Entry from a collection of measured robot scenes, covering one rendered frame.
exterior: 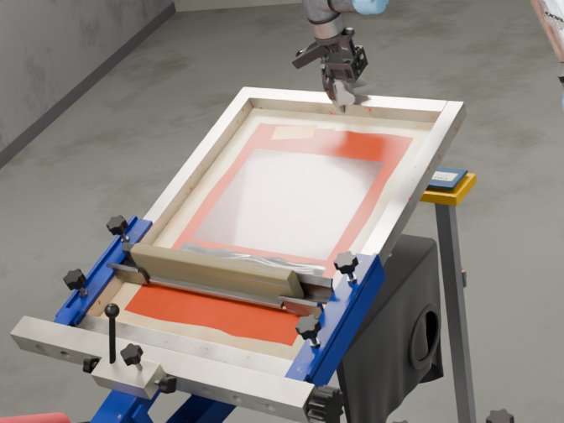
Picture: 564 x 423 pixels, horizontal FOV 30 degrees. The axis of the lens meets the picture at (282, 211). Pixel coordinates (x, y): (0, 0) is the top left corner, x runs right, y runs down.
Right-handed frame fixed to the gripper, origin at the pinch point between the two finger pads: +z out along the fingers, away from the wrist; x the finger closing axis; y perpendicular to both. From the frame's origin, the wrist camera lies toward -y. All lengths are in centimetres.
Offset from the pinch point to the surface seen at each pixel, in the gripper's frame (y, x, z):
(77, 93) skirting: -339, 204, 186
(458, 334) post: 14, -1, 79
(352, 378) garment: 23, -57, 25
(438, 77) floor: -123, 264, 205
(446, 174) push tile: 13.2, 14.8, 34.1
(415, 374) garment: 22, -36, 50
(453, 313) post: 13, 1, 72
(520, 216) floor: -25, 130, 167
